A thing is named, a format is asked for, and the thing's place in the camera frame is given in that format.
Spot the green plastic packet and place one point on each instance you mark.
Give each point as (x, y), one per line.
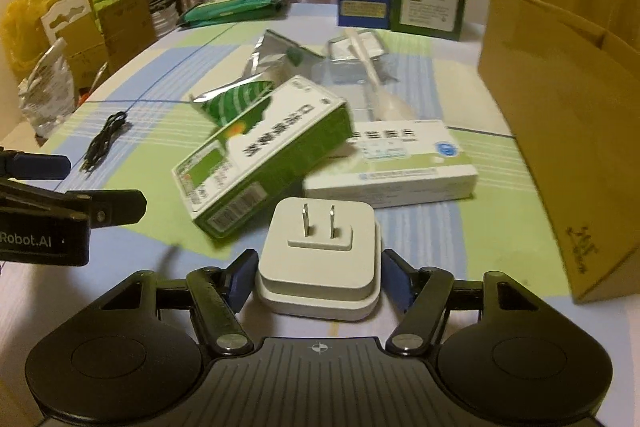
(225, 9)

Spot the small silver foil packet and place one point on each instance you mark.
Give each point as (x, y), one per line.
(374, 43)

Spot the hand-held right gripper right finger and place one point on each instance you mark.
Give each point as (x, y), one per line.
(396, 281)

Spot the green medicine box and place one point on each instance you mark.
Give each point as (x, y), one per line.
(280, 147)

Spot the white plastic spoon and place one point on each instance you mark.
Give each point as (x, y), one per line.
(374, 74)

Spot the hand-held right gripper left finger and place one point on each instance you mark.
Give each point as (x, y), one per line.
(243, 279)

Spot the brown cardboard carton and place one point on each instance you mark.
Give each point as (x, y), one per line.
(127, 24)
(82, 42)

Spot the clear plastic box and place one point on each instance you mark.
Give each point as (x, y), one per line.
(337, 72)

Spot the white medicine box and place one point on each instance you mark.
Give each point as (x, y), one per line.
(415, 179)

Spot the silver foil bag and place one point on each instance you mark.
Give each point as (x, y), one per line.
(270, 57)

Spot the white power adapter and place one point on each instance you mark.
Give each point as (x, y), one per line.
(320, 279)

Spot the crumpled silver bag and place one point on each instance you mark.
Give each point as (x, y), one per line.
(47, 92)

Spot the yellow plastic bag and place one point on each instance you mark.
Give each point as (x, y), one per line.
(27, 22)

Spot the brown cardboard box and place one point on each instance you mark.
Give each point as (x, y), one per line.
(565, 132)

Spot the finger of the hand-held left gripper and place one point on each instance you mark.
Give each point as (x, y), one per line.
(120, 207)
(35, 164)

